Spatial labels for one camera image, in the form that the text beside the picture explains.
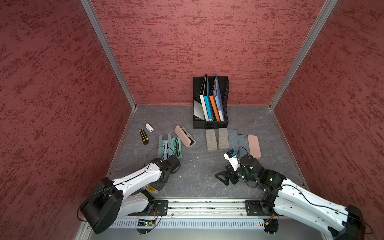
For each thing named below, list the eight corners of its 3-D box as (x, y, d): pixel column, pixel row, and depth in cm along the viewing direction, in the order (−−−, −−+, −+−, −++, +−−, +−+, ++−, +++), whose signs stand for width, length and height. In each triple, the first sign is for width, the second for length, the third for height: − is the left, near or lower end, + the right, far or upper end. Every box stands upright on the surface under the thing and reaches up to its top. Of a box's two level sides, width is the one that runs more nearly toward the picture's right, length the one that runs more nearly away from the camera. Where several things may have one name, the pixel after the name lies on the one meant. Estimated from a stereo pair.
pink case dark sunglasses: (187, 149, 97) (186, 143, 92) (175, 132, 106) (174, 126, 100) (194, 144, 99) (194, 139, 94) (182, 128, 108) (181, 122, 103)
